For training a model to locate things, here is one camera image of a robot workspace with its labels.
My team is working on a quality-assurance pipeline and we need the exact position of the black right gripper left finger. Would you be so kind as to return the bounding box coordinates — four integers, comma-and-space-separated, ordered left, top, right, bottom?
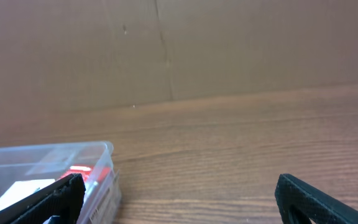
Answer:
0, 173, 86, 224

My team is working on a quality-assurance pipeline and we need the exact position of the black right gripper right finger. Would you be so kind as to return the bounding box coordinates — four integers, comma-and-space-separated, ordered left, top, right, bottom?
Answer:
275, 174, 358, 224

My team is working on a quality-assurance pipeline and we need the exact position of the red Panadol box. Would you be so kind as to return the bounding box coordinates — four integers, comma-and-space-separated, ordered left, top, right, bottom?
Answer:
59, 165, 111, 184

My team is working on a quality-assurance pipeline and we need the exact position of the white Hansaplast plaster box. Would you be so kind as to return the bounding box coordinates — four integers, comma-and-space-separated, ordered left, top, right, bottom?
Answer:
0, 179, 55, 211

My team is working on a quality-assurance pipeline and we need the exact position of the clear plastic container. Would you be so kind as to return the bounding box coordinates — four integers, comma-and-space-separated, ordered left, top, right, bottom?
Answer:
0, 141, 122, 224

